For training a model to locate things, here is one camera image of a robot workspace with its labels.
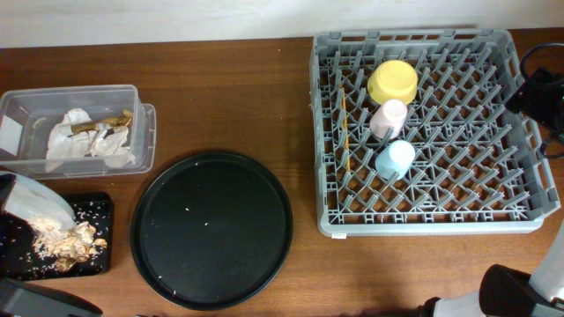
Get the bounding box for clear plastic waste bin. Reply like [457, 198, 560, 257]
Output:
[1, 85, 157, 180]

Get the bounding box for grey dishwasher rack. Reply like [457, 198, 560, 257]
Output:
[309, 29, 560, 239]

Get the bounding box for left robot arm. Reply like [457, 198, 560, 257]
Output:
[1, 278, 103, 317]

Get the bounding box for wooden chopstick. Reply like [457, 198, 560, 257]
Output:
[340, 85, 351, 173]

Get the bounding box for white napkin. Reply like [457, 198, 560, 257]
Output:
[45, 108, 136, 172]

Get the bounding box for light blue cup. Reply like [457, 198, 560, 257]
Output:
[375, 140, 416, 180]

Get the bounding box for food scraps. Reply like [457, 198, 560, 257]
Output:
[27, 217, 108, 272]

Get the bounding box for black rectangular tray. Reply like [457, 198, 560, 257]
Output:
[1, 192, 114, 281]

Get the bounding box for round black tray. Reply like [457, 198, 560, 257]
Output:
[130, 152, 293, 311]

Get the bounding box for pink cup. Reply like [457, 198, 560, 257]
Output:
[369, 100, 408, 139]

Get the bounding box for gold snack wrapper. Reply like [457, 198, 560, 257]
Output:
[70, 110, 134, 135]

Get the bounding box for black cable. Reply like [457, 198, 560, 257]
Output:
[519, 41, 564, 160]

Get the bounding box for yellow bowl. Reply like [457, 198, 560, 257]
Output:
[367, 60, 419, 104]

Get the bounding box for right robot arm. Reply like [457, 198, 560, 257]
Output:
[416, 69, 563, 317]

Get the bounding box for grey plate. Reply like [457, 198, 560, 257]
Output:
[1, 171, 76, 230]

